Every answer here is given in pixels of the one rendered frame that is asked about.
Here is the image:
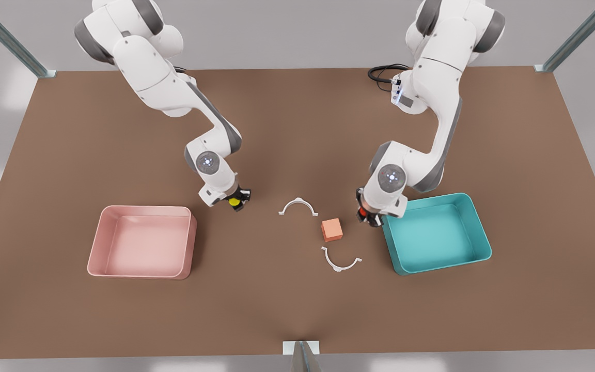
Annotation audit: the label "silver frame post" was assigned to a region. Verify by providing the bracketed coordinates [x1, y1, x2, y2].
[533, 0, 595, 73]
[0, 0, 57, 79]
[283, 340, 322, 372]

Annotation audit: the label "pink storage box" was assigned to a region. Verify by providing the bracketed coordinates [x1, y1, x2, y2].
[87, 205, 198, 281]

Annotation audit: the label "orange cube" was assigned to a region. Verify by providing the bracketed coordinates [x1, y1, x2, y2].
[321, 218, 344, 243]

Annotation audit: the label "white curved bracket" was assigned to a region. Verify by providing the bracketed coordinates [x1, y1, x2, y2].
[278, 197, 320, 218]
[321, 246, 363, 273]

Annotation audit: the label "black cable loop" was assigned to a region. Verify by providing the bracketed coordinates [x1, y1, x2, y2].
[368, 64, 412, 93]

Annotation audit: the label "blue storage box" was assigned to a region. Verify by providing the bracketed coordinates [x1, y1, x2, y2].
[381, 193, 493, 276]

